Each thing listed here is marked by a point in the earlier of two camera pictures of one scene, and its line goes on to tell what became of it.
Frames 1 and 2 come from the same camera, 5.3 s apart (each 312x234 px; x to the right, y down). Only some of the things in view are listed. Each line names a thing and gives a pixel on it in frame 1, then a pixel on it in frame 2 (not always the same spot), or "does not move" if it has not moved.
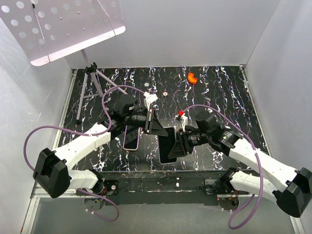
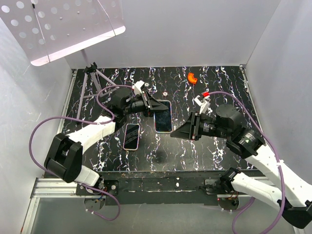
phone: (165, 144) -> (163, 118)
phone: (131, 137) does not move
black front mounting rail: (166, 187) does not move
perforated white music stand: (46, 30) does not move
